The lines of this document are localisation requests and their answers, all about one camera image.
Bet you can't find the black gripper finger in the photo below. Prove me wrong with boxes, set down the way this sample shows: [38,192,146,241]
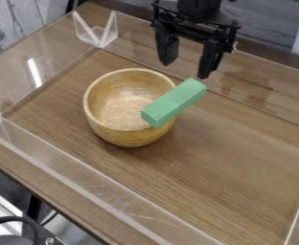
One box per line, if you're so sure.
[197,39,225,79]
[157,31,179,66]

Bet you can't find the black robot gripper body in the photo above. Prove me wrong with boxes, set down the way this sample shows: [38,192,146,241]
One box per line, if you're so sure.
[151,0,242,53]

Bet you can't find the green rectangular block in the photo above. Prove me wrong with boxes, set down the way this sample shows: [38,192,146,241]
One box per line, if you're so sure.
[141,78,207,128]

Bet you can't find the brown wooden bowl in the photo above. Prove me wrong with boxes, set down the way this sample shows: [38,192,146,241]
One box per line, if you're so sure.
[83,68,175,147]

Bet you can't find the clear acrylic tray walls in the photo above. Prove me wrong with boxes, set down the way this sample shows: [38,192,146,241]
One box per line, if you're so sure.
[0,4,299,245]

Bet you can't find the black metal table bracket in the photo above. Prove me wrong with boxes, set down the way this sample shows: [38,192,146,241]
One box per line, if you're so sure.
[23,195,67,245]

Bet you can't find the black cable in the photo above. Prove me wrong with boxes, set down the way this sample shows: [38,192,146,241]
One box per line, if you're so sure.
[0,215,43,245]

